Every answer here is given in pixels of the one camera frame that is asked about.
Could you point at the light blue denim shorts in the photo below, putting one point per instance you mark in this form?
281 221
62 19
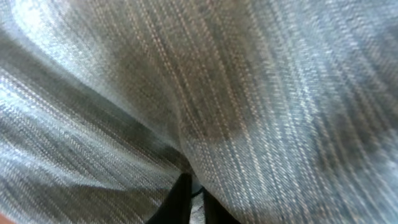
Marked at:
285 111

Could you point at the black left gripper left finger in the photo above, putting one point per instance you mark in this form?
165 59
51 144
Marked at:
176 208

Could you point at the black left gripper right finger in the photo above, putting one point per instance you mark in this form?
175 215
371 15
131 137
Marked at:
215 213

